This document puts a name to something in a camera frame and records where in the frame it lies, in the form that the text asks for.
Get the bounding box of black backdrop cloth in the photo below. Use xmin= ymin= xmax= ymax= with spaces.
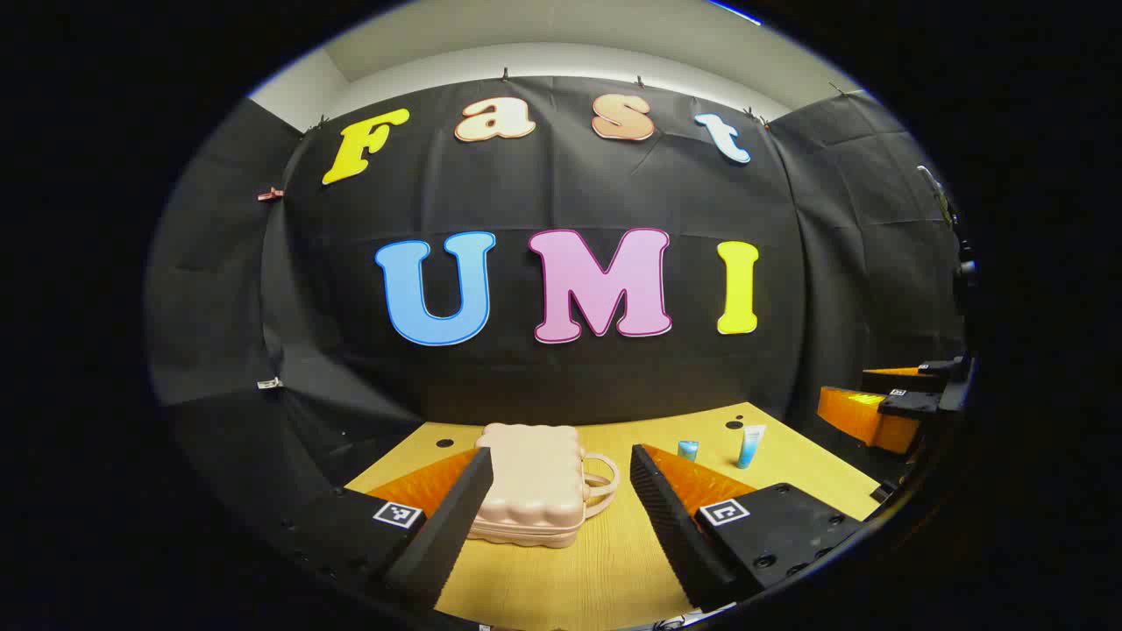
xmin=145 ymin=74 xmax=974 ymax=562

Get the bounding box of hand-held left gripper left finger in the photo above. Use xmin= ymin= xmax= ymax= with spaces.
xmin=279 ymin=445 xmax=495 ymax=613

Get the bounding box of light blue cream tube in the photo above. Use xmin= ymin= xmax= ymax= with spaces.
xmin=736 ymin=424 xmax=767 ymax=470

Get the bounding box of beige pink suitcase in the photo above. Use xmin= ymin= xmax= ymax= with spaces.
xmin=467 ymin=422 xmax=621 ymax=549

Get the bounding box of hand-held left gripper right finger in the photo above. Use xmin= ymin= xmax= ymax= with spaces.
xmin=629 ymin=443 xmax=866 ymax=614

